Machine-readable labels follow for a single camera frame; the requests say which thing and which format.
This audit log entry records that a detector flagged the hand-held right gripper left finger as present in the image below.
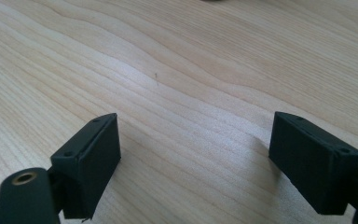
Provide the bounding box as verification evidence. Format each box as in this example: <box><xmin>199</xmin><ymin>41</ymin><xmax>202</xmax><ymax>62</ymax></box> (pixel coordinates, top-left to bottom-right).
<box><xmin>49</xmin><ymin>112</ymin><xmax>122</xmax><ymax>220</ymax></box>

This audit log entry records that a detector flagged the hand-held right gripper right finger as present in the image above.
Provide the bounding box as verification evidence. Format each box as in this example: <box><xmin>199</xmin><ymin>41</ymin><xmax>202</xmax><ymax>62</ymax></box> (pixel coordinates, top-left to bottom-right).
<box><xmin>268</xmin><ymin>111</ymin><xmax>358</xmax><ymax>216</ymax></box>

